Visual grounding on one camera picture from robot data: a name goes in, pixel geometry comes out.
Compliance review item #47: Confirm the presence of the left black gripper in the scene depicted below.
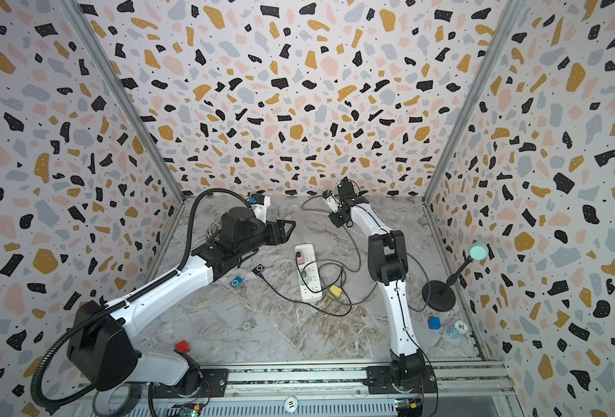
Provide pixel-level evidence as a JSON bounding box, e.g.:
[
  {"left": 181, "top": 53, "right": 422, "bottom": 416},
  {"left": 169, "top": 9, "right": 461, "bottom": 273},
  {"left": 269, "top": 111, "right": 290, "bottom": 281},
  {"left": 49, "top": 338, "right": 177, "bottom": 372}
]
[{"left": 240, "top": 219, "right": 301, "bottom": 260}]

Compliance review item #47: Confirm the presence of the white power strip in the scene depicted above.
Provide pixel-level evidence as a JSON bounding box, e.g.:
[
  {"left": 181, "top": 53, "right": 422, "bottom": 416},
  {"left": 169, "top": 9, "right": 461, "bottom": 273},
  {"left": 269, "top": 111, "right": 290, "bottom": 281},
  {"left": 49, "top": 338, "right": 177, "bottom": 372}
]
[{"left": 295, "top": 243, "right": 323, "bottom": 303}]

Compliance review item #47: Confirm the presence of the black USB cable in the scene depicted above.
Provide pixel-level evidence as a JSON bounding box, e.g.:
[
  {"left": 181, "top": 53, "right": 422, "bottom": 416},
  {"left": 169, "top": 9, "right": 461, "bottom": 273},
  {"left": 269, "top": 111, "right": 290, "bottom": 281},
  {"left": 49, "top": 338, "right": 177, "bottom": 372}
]
[{"left": 257, "top": 249, "right": 361, "bottom": 317}]

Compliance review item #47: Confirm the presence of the blue mp3 player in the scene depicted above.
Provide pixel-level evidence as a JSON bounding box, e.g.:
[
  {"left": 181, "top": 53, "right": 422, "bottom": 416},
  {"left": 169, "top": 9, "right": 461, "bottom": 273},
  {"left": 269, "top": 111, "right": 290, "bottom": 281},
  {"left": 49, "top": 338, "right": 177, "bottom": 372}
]
[{"left": 229, "top": 276, "right": 244, "bottom": 288}]

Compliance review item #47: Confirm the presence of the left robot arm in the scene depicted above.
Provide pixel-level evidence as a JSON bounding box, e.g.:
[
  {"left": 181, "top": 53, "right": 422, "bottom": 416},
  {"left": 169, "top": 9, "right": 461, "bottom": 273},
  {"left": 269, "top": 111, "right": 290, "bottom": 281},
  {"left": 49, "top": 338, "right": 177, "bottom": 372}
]
[{"left": 30, "top": 194, "right": 296, "bottom": 410}]

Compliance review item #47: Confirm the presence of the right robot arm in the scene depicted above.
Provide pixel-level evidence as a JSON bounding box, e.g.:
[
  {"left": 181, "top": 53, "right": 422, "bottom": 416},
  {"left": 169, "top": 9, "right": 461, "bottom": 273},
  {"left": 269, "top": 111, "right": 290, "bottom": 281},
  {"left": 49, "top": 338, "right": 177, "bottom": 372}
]
[{"left": 322, "top": 177, "right": 428, "bottom": 393}]

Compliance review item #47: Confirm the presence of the yellow USB charger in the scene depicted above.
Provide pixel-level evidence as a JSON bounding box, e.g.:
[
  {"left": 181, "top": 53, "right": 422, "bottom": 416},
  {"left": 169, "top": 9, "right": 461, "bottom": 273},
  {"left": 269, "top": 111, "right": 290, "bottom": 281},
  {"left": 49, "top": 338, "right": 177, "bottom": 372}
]
[{"left": 327, "top": 285, "right": 343, "bottom": 301}]

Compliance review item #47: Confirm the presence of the blue cube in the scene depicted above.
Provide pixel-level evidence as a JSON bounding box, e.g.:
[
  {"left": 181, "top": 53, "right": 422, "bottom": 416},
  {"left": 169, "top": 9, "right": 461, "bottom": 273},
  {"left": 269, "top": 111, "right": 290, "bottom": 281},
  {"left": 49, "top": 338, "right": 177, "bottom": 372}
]
[{"left": 427, "top": 316, "right": 441, "bottom": 330}]

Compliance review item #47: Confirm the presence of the red cube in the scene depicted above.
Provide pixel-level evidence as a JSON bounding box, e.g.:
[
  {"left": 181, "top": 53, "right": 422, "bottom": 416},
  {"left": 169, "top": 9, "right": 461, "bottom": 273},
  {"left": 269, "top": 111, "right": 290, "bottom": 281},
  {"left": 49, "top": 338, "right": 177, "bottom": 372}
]
[{"left": 174, "top": 340, "right": 191, "bottom": 354}]

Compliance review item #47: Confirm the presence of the clear plastic packet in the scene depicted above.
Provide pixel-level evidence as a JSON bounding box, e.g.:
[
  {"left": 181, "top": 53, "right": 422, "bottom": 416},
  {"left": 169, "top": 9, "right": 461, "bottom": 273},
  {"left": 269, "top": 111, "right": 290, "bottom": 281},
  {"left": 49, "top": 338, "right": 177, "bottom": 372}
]
[{"left": 446, "top": 320, "right": 470, "bottom": 340}]

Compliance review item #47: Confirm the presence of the black tape roll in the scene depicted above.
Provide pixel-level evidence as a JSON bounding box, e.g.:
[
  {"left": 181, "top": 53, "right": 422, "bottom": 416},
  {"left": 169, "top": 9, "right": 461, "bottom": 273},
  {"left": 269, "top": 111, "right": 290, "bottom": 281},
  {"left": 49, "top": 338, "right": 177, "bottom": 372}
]
[{"left": 92, "top": 383, "right": 142, "bottom": 417}]

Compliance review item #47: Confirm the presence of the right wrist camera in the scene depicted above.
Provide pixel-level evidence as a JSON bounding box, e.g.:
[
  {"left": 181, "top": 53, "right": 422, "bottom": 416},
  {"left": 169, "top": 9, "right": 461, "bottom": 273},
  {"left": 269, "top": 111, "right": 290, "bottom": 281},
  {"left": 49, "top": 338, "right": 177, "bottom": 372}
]
[{"left": 322, "top": 190, "right": 340, "bottom": 213}]

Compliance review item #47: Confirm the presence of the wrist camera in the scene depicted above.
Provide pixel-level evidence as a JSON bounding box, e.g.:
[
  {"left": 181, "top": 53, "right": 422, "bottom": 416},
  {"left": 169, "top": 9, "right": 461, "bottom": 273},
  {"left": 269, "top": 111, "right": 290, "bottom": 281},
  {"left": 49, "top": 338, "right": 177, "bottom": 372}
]
[
  {"left": 248, "top": 193, "right": 271, "bottom": 223},
  {"left": 322, "top": 190, "right": 340, "bottom": 213}
]

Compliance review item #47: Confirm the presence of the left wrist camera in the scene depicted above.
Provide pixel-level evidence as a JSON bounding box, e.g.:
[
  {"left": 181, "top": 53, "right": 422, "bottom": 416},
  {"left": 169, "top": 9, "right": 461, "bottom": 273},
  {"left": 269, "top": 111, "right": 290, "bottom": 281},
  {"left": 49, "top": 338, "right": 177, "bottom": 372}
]
[{"left": 248, "top": 193, "right": 271, "bottom": 223}]

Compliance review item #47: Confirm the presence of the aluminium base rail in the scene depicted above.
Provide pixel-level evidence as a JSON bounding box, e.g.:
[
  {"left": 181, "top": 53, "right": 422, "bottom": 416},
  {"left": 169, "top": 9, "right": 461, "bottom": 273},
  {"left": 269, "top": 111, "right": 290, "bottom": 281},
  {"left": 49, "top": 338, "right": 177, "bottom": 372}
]
[{"left": 67, "top": 359, "right": 519, "bottom": 417}]

